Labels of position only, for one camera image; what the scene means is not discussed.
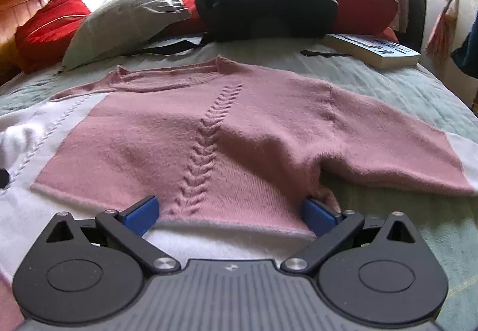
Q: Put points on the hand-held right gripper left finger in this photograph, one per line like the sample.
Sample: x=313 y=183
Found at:
x=140 y=215

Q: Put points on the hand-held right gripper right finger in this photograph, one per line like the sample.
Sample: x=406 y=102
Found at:
x=317 y=217

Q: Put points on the red pillow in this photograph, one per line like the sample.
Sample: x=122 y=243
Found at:
x=48 y=28

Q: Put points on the white cloth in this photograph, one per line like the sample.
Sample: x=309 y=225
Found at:
x=175 y=45

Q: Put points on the grey green pillow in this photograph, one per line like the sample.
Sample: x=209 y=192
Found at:
x=123 y=17

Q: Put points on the paperback book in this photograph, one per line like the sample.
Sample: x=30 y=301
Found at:
x=377 y=52

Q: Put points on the red quilt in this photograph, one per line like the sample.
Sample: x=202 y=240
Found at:
x=362 y=6

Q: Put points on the pink and white sweater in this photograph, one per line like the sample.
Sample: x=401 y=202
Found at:
x=261 y=129

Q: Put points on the black hanging garment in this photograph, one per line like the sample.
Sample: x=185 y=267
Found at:
x=416 y=2

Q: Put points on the orange curtain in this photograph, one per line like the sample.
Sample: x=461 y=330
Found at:
x=446 y=6

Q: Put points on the dark teal cloth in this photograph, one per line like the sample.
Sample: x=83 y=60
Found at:
x=466 y=50

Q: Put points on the wooden headboard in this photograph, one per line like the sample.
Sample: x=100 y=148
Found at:
x=15 y=17

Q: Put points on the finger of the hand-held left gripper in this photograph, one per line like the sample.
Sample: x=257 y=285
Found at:
x=3 y=179

